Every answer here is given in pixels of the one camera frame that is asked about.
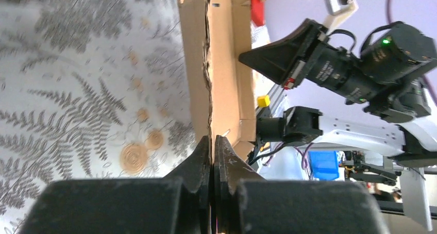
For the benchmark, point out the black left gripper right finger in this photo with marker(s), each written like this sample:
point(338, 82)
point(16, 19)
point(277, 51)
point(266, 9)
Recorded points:
point(245, 202)

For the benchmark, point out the blue bin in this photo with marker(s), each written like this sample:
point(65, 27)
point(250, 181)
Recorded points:
point(324, 165)

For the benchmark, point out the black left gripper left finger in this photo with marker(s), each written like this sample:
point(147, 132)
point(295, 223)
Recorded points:
point(175, 203)

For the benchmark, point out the red box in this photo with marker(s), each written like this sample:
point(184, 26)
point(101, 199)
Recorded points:
point(257, 13)

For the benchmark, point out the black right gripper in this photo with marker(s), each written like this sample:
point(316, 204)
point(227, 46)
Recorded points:
point(391, 57)

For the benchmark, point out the yellow block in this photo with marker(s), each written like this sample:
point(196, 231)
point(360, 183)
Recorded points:
point(263, 101)

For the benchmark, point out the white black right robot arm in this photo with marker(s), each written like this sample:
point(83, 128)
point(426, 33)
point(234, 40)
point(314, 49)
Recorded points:
point(408, 141)

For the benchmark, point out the brown cardboard box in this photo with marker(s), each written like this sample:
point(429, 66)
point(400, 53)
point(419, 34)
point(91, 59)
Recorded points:
point(222, 100)

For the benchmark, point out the floral patterned table mat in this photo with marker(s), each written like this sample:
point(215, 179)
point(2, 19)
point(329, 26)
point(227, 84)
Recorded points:
point(90, 89)

